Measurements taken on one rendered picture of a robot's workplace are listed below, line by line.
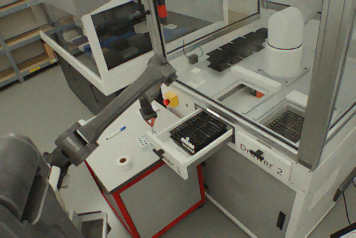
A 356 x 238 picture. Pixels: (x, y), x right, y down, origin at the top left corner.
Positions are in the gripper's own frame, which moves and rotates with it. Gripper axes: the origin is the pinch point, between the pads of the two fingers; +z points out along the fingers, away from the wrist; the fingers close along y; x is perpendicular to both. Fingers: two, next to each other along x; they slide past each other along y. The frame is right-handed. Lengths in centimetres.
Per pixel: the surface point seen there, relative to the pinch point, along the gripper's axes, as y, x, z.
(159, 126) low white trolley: 8.2, -6.5, 10.4
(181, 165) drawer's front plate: -38.5, 1.2, -5.1
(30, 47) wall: 383, 80, 56
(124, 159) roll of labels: -7.8, 20.6, 7.1
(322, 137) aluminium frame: -73, -38, -26
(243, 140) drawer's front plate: -41, -29, -4
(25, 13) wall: 386, 65, 1
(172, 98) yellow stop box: 9.0, -17.9, -3.6
